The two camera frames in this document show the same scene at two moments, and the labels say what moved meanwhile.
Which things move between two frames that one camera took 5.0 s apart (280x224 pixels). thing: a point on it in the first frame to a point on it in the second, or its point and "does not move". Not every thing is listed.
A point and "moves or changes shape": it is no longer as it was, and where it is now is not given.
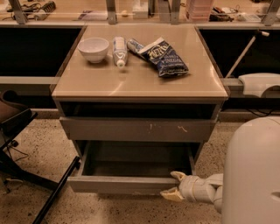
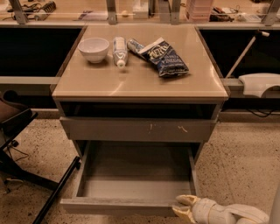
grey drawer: x=132 y=166 moves or changes shape
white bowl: x=94 y=49 does not move
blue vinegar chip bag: x=162 y=54 does not move
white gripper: x=189 y=187 to x=206 y=209
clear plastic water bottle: x=120 y=52 does not move
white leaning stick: x=261 y=32 does not move
